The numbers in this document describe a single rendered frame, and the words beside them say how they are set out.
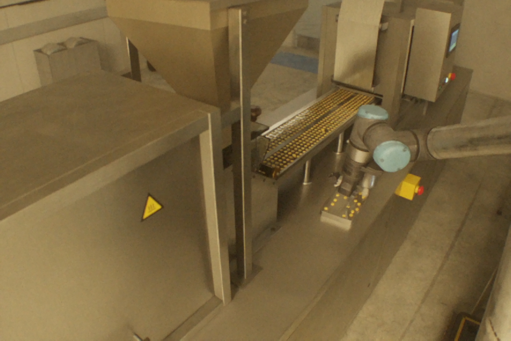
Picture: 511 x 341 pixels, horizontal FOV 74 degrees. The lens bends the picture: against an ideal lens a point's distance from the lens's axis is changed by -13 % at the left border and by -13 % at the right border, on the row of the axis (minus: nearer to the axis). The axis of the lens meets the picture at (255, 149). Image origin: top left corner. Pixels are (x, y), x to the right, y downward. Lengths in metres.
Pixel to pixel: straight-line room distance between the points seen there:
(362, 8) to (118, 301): 1.44
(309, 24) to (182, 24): 5.30
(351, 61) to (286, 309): 1.14
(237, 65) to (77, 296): 0.50
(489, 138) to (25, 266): 0.88
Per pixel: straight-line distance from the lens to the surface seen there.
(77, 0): 4.88
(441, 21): 1.73
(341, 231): 1.24
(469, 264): 2.50
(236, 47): 0.73
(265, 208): 1.15
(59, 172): 0.57
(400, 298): 2.16
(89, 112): 0.75
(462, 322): 1.76
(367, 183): 1.44
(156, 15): 0.80
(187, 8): 0.73
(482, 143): 0.90
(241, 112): 0.76
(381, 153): 1.02
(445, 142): 1.01
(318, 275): 1.10
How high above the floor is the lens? 1.62
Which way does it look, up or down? 30 degrees down
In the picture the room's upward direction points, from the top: straight up
